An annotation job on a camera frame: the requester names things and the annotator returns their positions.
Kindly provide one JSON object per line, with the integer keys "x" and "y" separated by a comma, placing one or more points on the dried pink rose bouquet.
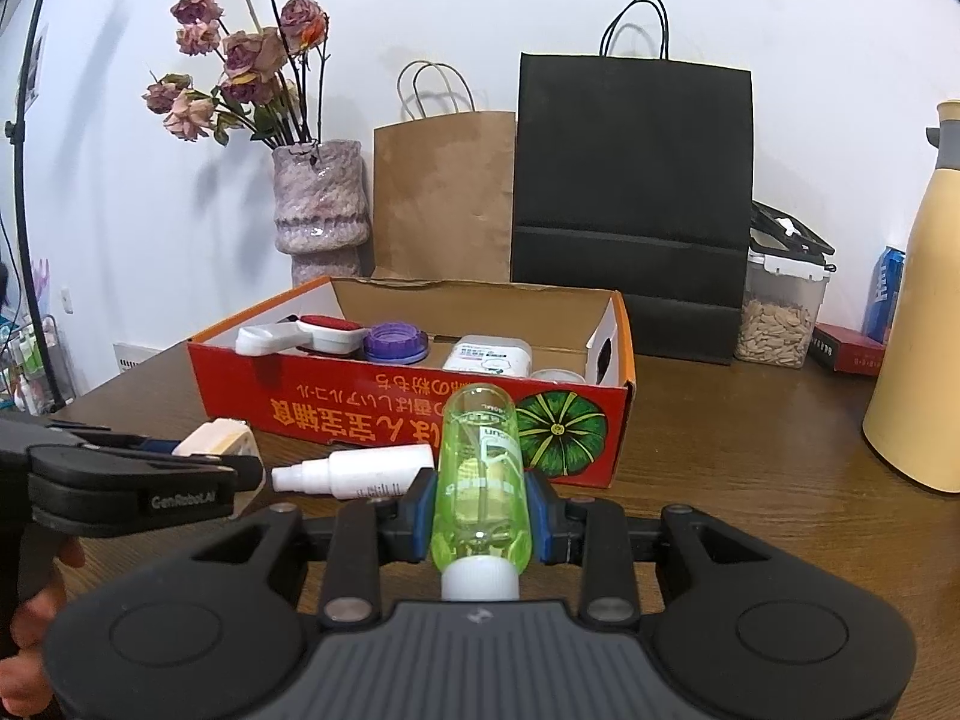
{"x": 268, "y": 52}

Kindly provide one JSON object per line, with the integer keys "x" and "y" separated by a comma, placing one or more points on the white square pill bottle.
{"x": 490, "y": 356}

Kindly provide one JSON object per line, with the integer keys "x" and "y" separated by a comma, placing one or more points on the cluttered wire rack shelf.
{"x": 24, "y": 381}

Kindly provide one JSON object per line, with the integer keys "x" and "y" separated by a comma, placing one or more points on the cream thermos jug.
{"x": 912, "y": 419}

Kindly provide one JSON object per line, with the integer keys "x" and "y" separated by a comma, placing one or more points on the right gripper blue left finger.
{"x": 391, "y": 529}

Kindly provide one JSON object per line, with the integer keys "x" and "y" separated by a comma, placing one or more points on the dark red small box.
{"x": 844, "y": 351}

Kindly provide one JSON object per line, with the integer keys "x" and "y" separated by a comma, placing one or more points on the blue carton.
{"x": 883, "y": 294}

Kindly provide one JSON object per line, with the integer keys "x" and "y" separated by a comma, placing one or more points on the pink textured vase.
{"x": 322, "y": 213}

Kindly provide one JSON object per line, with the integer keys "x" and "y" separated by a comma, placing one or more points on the clear seed storage container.
{"x": 788, "y": 271}

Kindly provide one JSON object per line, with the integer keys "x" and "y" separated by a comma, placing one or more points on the white spray bottle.
{"x": 357, "y": 473}

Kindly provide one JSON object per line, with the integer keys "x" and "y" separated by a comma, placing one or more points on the person's left hand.
{"x": 25, "y": 689}

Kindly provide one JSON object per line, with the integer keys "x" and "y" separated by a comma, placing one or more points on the brown paper bag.
{"x": 442, "y": 183}

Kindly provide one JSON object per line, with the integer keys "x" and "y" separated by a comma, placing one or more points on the black paper bag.
{"x": 637, "y": 175}

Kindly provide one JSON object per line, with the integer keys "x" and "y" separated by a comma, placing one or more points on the red cardboard pumpkin box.
{"x": 570, "y": 431}

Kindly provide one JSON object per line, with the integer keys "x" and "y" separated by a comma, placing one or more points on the purple round lid container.
{"x": 396, "y": 343}

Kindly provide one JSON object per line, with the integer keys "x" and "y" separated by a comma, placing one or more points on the green transparent bottle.
{"x": 481, "y": 540}

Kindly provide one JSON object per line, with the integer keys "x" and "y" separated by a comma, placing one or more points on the cream and yellow power adapter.
{"x": 229, "y": 439}

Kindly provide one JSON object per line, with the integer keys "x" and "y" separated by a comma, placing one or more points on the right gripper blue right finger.
{"x": 571, "y": 530}

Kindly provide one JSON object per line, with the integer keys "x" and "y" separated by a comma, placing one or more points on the white tape roll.
{"x": 557, "y": 376}

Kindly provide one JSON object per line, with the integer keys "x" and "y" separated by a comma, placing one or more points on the red and white lint brush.
{"x": 316, "y": 334}

